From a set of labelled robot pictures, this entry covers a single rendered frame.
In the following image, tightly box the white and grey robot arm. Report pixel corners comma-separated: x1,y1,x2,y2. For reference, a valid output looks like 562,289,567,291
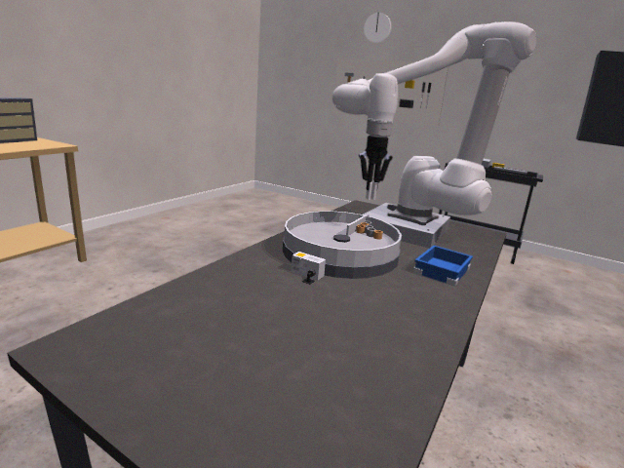
332,22,536,225

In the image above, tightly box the grey round turning table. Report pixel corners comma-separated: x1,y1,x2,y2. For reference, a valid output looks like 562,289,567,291
283,212,402,285

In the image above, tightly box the blue plastic crate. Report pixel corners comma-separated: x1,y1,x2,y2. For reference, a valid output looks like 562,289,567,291
413,246,473,286

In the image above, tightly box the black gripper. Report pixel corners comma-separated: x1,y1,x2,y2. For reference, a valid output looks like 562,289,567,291
359,136,393,200

